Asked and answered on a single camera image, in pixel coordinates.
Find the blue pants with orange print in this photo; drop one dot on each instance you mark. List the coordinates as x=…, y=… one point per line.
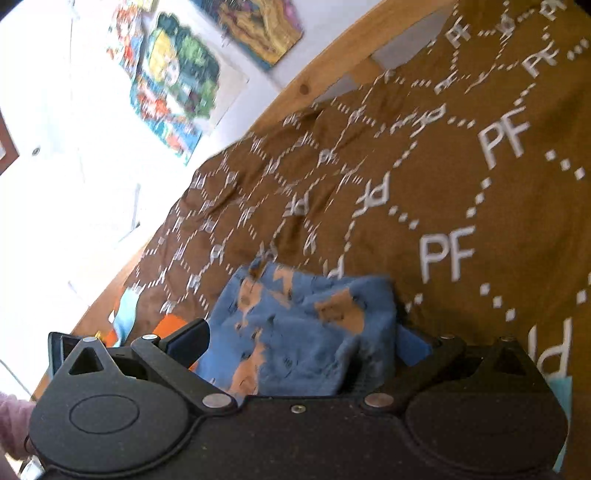
x=300, y=337

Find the wooden bed frame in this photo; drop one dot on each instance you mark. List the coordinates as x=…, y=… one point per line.
x=314, y=78

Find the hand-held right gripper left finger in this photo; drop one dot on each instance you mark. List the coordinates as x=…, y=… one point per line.
x=191, y=344

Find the brown blanket with white lettering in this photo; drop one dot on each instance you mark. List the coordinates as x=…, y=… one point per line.
x=392, y=138

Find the dark wooden picture frame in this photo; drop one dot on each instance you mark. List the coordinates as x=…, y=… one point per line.
x=7, y=157

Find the red cartoon wall poster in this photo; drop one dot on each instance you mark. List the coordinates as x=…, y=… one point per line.
x=127, y=27

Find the swirly colourful wall poster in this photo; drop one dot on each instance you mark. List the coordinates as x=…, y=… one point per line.
x=258, y=27

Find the green cartoon figure wall poster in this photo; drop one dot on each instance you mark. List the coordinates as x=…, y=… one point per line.
x=184, y=60

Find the flower pattern wall poster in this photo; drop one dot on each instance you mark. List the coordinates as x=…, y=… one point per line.
x=168, y=129

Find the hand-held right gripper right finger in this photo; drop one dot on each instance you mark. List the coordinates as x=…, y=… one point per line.
x=412, y=346

